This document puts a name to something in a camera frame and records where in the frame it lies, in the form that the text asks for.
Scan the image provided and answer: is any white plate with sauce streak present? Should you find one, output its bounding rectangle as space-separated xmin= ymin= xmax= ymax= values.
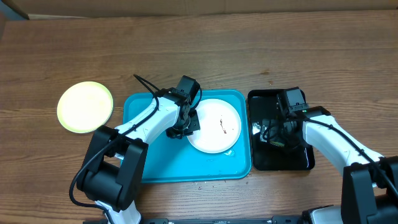
xmin=188 ymin=99 xmax=242 ymax=154

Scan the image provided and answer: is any yellow plate with sauce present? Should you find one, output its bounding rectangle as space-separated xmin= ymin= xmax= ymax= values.
xmin=57 ymin=82 xmax=114 ymax=134

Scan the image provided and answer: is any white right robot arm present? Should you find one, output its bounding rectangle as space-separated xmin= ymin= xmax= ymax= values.
xmin=261 ymin=106 xmax=397 ymax=224

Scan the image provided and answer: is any black plastic tray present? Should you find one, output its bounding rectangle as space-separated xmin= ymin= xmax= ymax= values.
xmin=248 ymin=89 xmax=315 ymax=170

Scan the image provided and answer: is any green yellow sponge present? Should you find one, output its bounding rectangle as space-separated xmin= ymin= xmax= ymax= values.
xmin=270 ymin=141 xmax=285 ymax=147

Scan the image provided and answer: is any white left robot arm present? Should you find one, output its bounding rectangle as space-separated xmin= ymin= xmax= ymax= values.
xmin=69 ymin=90 xmax=199 ymax=223

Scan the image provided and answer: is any teal plastic tray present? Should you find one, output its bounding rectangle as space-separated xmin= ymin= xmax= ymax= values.
xmin=142 ymin=90 xmax=251 ymax=184

